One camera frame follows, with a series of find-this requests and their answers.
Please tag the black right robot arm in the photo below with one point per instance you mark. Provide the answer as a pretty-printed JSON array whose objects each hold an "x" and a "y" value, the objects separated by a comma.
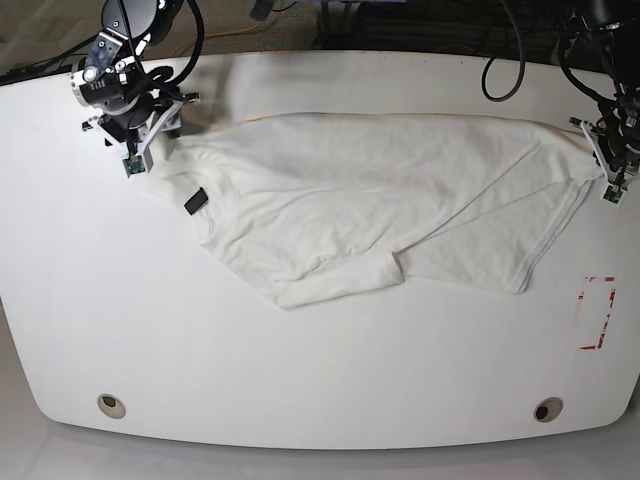
[{"x": 112, "y": 72}]

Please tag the white printed T-shirt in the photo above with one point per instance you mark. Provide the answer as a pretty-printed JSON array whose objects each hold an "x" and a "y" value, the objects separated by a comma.
[{"x": 307, "y": 208}]

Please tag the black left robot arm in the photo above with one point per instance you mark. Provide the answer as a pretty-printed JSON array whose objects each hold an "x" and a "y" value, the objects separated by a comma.
[{"x": 611, "y": 29}]

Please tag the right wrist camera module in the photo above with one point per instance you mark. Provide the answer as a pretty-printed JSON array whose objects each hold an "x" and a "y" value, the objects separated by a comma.
[{"x": 137, "y": 164}]

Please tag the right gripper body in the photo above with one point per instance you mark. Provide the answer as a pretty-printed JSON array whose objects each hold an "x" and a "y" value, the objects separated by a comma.
[{"x": 134, "y": 127}]

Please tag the left table cable grommet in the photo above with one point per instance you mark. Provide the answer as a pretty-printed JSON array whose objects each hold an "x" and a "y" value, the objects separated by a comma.
[{"x": 111, "y": 406}]

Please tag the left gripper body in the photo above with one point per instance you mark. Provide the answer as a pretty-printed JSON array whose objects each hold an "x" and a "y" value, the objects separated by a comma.
[{"x": 615, "y": 144}]

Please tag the red tape rectangle marker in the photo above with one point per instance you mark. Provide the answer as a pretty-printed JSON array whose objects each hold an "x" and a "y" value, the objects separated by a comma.
[{"x": 593, "y": 312}]

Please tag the right table cable grommet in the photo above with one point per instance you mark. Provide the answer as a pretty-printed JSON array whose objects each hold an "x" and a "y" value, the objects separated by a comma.
[{"x": 548, "y": 409}]

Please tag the black tripod leg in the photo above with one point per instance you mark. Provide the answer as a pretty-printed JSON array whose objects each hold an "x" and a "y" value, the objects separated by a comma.
[{"x": 48, "y": 67}]

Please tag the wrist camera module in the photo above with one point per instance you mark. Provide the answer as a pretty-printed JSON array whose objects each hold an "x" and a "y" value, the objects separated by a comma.
[
  {"x": 613, "y": 194},
  {"x": 137, "y": 164}
]

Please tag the table cable grommet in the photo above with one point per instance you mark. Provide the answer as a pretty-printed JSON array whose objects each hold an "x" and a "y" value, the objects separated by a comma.
[
  {"x": 548, "y": 409},
  {"x": 111, "y": 406}
]

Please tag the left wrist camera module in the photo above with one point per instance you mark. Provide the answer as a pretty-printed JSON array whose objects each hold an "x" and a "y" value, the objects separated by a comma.
[{"x": 613, "y": 194}]

